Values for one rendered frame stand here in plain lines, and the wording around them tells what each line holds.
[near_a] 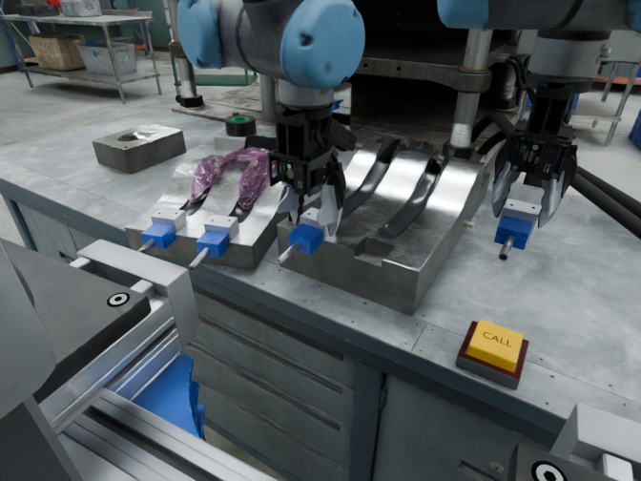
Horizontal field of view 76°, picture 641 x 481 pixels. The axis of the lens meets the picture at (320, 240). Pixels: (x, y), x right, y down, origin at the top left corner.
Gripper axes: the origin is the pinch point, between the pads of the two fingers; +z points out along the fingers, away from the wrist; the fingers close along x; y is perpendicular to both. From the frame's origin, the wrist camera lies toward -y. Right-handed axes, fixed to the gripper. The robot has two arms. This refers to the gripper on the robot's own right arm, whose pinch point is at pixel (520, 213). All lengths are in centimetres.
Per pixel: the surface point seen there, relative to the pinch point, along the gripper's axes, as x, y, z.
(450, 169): -15.2, -16.3, 1.9
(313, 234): -27.6, 15.6, 4.6
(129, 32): -829, -532, 58
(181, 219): -54, 19, 8
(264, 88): -99, -62, 4
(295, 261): -32.4, 14.2, 12.6
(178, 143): -96, -16, 11
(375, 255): -18.9, 10.2, 8.7
